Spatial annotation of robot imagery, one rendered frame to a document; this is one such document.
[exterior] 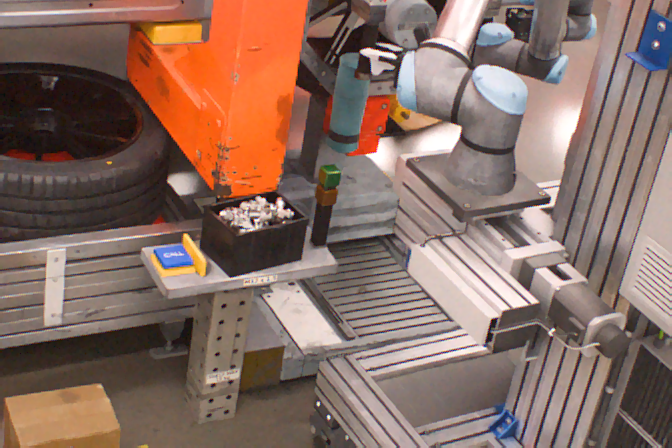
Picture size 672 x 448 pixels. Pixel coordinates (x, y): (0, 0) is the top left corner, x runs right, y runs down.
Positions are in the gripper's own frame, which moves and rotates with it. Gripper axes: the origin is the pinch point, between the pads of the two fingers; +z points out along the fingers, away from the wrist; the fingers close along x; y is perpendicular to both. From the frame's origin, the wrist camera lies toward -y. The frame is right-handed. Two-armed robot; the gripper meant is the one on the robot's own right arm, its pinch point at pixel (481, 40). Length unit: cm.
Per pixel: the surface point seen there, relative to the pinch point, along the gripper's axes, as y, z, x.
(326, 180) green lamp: -19, 57, 28
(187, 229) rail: -44, 79, 3
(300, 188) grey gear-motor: -42, 43, -6
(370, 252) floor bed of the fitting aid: -77, 7, -20
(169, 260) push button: -35, 94, 27
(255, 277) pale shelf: -39, 76, 34
